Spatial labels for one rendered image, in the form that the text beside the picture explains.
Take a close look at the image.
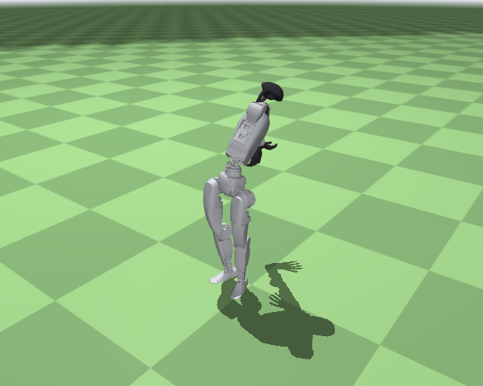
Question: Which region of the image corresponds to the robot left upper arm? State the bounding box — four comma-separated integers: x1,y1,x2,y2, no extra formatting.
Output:
246,101,269,123

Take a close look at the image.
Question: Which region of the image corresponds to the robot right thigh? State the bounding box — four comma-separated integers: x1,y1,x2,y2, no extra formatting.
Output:
204,176,233,240

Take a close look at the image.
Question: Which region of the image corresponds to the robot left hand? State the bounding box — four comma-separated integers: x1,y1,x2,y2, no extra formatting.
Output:
246,146,263,166

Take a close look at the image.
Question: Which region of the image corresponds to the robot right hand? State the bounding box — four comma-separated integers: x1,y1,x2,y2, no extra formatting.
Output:
263,142,277,150

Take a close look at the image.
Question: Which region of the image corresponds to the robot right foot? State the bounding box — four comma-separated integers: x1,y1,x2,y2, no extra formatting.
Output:
209,267,237,284

